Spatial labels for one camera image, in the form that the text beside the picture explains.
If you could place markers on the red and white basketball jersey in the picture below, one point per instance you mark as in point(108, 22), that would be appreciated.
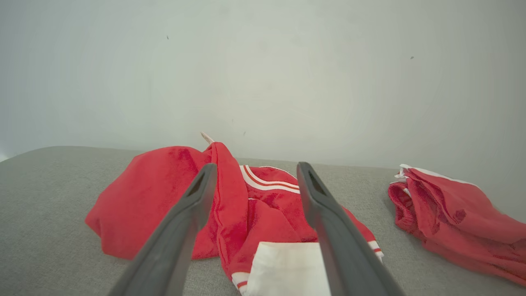
point(144, 197)

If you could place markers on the red shorts with white trim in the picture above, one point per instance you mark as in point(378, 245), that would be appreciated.
point(460, 222)

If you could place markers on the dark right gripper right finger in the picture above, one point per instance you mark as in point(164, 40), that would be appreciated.
point(341, 242)

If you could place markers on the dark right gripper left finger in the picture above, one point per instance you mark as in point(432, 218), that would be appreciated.
point(172, 242)

